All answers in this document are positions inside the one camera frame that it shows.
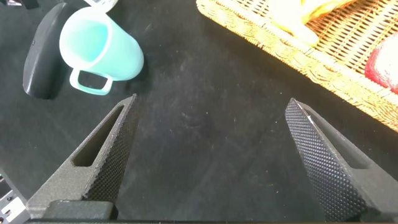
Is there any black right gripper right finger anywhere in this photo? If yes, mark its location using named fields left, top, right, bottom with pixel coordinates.
left=284, top=97, right=398, bottom=222

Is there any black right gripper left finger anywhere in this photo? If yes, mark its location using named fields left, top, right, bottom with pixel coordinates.
left=26, top=93, right=139, bottom=218

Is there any light teal mug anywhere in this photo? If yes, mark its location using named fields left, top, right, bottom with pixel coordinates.
left=58, top=6, right=145, bottom=96

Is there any black curved plastic object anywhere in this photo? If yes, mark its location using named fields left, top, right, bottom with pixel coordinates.
left=22, top=2, right=78, bottom=100

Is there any yellow banana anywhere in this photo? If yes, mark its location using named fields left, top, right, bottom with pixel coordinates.
left=267, top=0, right=355, bottom=46

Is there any wicker basket with food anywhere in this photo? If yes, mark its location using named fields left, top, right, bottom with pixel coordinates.
left=195, top=0, right=398, bottom=133

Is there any black table cloth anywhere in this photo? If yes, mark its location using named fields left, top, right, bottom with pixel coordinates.
left=0, top=0, right=398, bottom=224

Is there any grey robot chassis part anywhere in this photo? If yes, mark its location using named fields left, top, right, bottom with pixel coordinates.
left=0, top=172, right=29, bottom=224

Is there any red apple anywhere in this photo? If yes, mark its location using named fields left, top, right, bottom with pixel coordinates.
left=364, top=32, right=398, bottom=96

